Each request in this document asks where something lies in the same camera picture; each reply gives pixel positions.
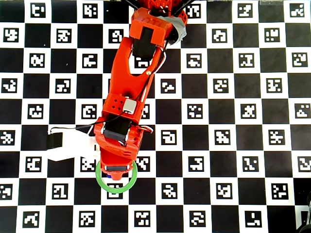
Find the black white marker checkerboard mat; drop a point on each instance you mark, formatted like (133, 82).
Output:
(218, 136)

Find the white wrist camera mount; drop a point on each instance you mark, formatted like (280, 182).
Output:
(73, 145)

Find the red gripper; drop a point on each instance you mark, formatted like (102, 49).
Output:
(116, 168)

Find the small silver module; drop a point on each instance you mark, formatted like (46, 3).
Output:
(130, 106)

